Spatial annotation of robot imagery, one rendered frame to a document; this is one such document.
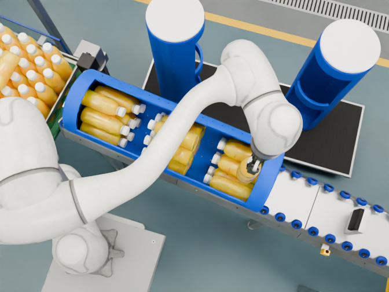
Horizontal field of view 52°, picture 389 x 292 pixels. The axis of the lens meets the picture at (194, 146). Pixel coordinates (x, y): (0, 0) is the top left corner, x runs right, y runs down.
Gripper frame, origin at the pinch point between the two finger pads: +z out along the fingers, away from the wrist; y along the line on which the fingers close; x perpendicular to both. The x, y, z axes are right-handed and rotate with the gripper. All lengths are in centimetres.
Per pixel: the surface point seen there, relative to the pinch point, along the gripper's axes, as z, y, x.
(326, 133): 131, 73, -46
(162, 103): 27, 14, 40
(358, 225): 38, 3, -50
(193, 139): 27.8, 5.7, 23.2
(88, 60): 47, 26, 85
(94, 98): 28, 5, 67
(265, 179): 23.6, 1.4, -8.0
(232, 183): 37.8, -2.3, 2.4
